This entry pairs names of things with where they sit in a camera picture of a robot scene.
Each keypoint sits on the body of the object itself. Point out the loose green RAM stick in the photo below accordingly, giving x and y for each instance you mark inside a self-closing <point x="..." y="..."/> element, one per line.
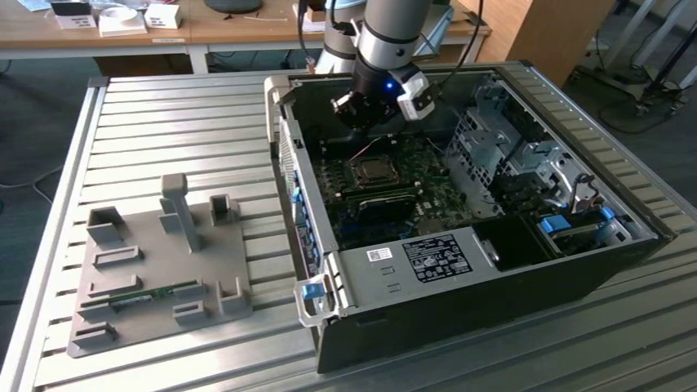
<point x="161" y="292"/>

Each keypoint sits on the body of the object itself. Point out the small white labelled box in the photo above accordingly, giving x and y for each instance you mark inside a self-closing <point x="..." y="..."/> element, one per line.
<point x="77" y="21"/>

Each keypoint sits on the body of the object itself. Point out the installed RAM stick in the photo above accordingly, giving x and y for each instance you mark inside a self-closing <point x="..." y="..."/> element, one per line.
<point x="382" y="191"/>

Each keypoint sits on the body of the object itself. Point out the blue slot retainer clip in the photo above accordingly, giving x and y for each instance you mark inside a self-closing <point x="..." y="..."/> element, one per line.
<point x="297" y="195"/>

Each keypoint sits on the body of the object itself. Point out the wooden desk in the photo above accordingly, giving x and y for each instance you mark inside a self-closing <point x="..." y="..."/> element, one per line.
<point x="33" y="36"/>
<point x="246" y="30"/>

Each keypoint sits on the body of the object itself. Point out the black PC case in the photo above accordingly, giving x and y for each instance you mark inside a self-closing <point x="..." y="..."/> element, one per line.
<point x="437" y="326"/>

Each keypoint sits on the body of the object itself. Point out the blue disk carrier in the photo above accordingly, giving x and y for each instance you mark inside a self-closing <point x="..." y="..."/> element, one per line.
<point x="555" y="226"/>

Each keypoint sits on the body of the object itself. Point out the grey parts rack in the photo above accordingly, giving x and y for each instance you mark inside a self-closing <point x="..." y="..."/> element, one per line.
<point x="153" y="245"/>

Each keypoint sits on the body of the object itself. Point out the silver disk bay cage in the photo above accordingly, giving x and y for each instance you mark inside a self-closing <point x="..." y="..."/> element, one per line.
<point x="482" y="167"/>

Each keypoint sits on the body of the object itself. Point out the blue plastic tab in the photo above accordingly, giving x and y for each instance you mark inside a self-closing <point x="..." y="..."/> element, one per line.
<point x="607" y="216"/>

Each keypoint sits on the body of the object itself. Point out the black graphics card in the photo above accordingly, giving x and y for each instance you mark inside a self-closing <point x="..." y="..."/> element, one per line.
<point x="382" y="212"/>

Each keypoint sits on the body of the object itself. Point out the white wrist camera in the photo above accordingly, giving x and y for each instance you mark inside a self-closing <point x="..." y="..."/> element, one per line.
<point x="417" y="96"/>

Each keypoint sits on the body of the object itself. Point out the blue case latch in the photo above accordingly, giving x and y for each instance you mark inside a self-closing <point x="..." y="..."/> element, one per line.
<point x="311" y="292"/>

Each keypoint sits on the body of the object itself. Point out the green motherboard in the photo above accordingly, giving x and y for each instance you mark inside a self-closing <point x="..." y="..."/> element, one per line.
<point x="437" y="192"/>

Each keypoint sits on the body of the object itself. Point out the CPU socket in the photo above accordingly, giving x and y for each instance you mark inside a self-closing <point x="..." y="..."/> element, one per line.
<point x="373" y="186"/>

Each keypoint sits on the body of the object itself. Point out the white cube box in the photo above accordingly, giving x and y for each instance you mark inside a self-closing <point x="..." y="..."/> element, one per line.
<point x="163" y="16"/>

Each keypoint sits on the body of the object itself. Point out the white round stand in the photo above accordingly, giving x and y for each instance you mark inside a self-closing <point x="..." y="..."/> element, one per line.
<point x="123" y="26"/>

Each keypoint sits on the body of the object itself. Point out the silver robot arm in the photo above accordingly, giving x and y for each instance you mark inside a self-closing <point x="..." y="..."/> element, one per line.
<point x="390" y="36"/>

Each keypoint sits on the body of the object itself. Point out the silver power supply unit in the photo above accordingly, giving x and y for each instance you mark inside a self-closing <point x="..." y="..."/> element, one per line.
<point x="377" y="281"/>

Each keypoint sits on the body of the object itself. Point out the metal equipment stand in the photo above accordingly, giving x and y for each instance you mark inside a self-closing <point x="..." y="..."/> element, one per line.
<point x="659" y="92"/>

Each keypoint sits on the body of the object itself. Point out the dark round object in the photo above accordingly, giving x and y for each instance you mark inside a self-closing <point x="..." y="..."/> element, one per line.
<point x="234" y="5"/>

